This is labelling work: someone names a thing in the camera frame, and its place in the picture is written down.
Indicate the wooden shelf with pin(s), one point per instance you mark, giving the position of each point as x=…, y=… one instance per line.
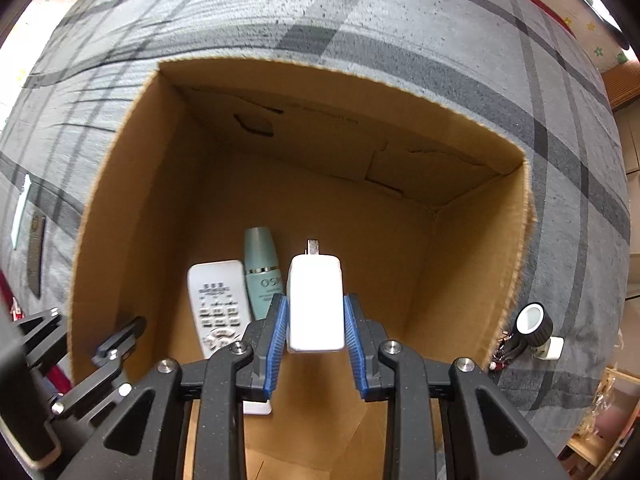
x=600, y=420

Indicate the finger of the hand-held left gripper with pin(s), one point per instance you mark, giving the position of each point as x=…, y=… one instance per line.
x=42, y=332
x=117, y=342

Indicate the large white charger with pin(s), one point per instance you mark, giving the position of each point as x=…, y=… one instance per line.
x=316, y=305

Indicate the grey plaid bed sheet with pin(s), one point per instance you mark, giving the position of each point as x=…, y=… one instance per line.
x=400, y=25

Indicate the brown cardboard box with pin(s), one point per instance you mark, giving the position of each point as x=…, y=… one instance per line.
x=400, y=260

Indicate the small white charger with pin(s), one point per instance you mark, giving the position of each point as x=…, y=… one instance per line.
x=550, y=348

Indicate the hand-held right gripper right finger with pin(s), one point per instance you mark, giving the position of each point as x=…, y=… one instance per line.
x=356, y=347

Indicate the light green lotion bottle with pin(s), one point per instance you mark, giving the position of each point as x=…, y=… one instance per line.
x=262, y=280

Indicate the white remote control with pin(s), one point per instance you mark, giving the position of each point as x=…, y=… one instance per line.
x=215, y=300

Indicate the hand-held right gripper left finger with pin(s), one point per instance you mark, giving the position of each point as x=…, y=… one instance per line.
x=276, y=347

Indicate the black phone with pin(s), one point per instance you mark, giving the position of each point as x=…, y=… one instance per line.
x=36, y=255

